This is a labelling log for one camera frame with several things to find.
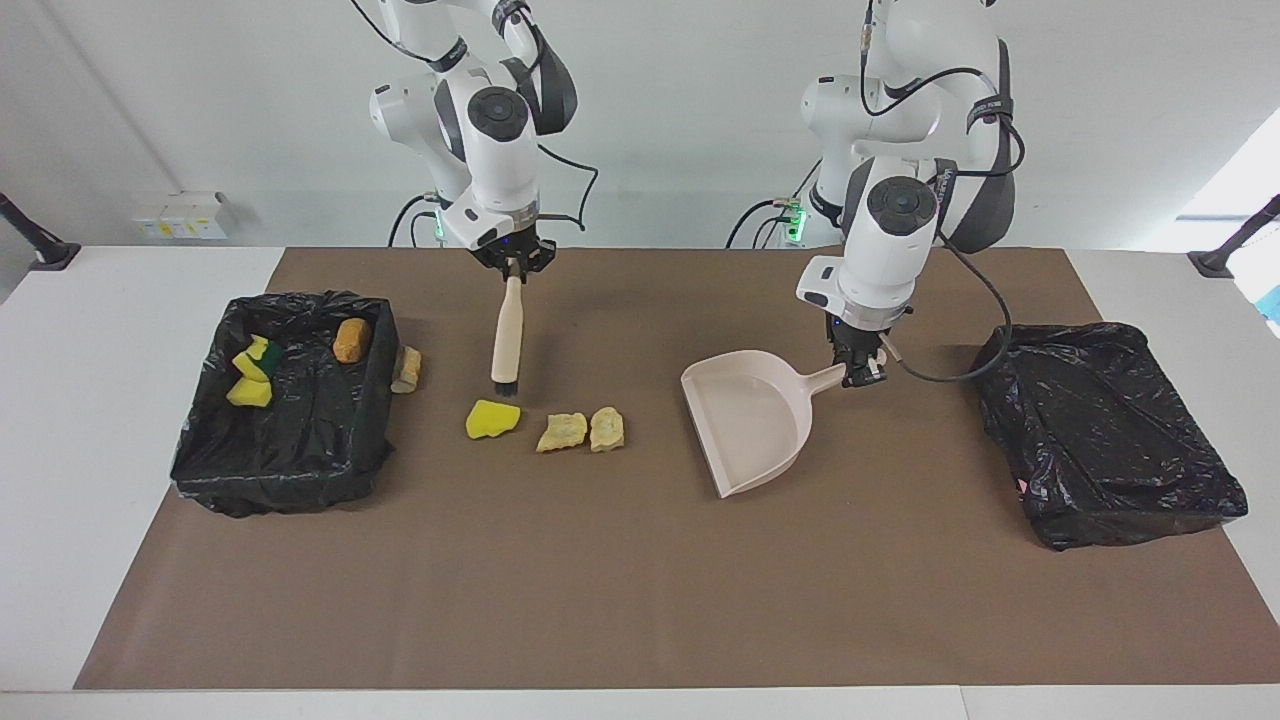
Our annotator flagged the beige plastic dustpan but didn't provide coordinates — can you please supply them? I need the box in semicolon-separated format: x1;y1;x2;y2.
680;349;851;499

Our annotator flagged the beige handled black bristle brush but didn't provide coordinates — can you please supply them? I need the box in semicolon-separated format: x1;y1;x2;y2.
490;275;525;398

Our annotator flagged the brown paper table mat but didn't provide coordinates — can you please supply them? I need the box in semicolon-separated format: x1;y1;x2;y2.
73;247;1280;691

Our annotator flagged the white wall socket box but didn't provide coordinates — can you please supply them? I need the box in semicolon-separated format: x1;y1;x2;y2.
131;190;229;241

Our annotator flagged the black arm base cable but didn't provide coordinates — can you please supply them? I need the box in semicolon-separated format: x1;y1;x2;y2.
726;160;823;249
388;192;443;249

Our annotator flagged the black camera stand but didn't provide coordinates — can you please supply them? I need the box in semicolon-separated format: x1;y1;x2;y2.
1188;195;1280;279
0;192;81;272

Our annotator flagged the large yellow sponge chunk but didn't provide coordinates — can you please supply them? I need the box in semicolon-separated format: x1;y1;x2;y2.
465;399;523;441

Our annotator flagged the black bag lined bin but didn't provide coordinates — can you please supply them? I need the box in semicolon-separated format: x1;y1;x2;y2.
968;321;1250;552
169;291;401;518

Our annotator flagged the black left arm base cable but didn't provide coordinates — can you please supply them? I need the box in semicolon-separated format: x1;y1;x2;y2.
726;160;823;249

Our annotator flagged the yellow green sponge piece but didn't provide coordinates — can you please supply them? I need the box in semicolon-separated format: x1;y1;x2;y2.
232;334;284;383

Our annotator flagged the black right arm base cable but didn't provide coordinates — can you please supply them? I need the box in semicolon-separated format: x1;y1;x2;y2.
388;192;443;249

